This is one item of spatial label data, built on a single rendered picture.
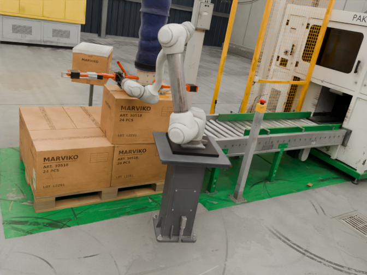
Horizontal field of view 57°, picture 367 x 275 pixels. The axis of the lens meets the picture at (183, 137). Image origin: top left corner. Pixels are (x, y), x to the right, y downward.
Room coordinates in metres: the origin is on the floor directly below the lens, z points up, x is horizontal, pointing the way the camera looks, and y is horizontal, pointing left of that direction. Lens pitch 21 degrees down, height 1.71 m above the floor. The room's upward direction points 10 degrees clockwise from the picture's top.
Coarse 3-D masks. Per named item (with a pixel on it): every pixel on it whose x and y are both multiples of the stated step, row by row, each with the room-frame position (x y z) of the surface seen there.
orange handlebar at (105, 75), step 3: (81, 75) 2.52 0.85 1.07; (84, 75) 2.53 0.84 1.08; (87, 75) 2.54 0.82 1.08; (105, 75) 2.62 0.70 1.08; (108, 75) 2.64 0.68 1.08; (111, 75) 2.65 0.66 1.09; (129, 75) 2.77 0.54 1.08; (132, 75) 2.79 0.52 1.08; (105, 78) 2.62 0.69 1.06; (108, 78) 2.63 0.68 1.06; (129, 78) 2.73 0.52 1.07; (132, 78) 2.74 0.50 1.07; (135, 78) 2.76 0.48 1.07; (138, 78) 2.77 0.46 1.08; (153, 81) 2.78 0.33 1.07; (162, 84) 2.67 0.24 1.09; (162, 87) 2.64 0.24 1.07; (165, 87) 2.64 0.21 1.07; (168, 87) 2.65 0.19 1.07; (186, 87) 2.74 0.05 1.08
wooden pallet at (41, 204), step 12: (84, 192) 2.39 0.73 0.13; (108, 192) 2.51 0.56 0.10; (120, 192) 2.66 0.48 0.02; (132, 192) 2.70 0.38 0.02; (144, 192) 2.73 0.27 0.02; (156, 192) 2.78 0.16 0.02; (36, 204) 2.18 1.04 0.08; (48, 204) 2.23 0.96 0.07; (60, 204) 2.32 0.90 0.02; (72, 204) 2.35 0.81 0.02; (84, 204) 2.39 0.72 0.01
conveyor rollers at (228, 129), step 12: (216, 120) 3.71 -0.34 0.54; (240, 120) 3.90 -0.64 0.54; (252, 120) 3.99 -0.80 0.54; (264, 120) 4.07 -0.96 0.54; (276, 120) 4.15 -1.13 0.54; (288, 120) 4.24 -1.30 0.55; (300, 120) 4.39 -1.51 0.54; (204, 132) 3.26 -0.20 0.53; (216, 132) 3.27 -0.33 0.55; (228, 132) 3.37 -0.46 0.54; (240, 132) 3.47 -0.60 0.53
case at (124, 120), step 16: (112, 96) 2.60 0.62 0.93; (128, 96) 2.63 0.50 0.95; (112, 112) 2.56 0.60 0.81; (128, 112) 2.58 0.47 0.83; (144, 112) 2.64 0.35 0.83; (160, 112) 2.71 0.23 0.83; (112, 128) 2.52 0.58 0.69; (128, 128) 2.58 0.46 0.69; (144, 128) 2.65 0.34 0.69; (160, 128) 2.72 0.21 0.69; (112, 144) 2.52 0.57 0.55
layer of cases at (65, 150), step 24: (24, 120) 2.70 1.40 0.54; (48, 120) 2.79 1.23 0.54; (72, 120) 2.90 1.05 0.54; (96, 120) 3.01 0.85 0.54; (24, 144) 2.71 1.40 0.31; (48, 144) 2.32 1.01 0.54; (72, 144) 2.40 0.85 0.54; (96, 144) 2.48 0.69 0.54; (120, 144) 2.56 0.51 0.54; (144, 144) 2.67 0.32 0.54; (48, 168) 2.23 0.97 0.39; (72, 168) 2.33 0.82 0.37; (96, 168) 2.44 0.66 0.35; (120, 168) 2.56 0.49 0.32; (144, 168) 2.69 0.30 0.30; (48, 192) 2.23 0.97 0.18; (72, 192) 2.34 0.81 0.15
